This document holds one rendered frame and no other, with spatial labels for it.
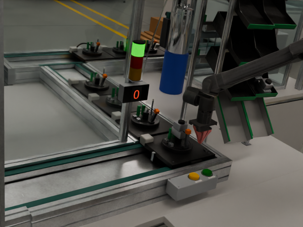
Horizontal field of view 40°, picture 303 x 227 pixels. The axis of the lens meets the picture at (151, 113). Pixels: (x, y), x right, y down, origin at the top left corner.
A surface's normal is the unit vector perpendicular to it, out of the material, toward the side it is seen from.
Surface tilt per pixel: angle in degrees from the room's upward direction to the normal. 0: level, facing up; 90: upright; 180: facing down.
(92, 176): 0
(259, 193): 0
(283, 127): 90
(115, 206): 90
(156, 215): 0
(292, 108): 90
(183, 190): 90
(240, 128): 45
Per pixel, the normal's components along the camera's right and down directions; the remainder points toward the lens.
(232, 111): 0.40, -0.35
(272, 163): 0.14, -0.91
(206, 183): 0.57, 0.40
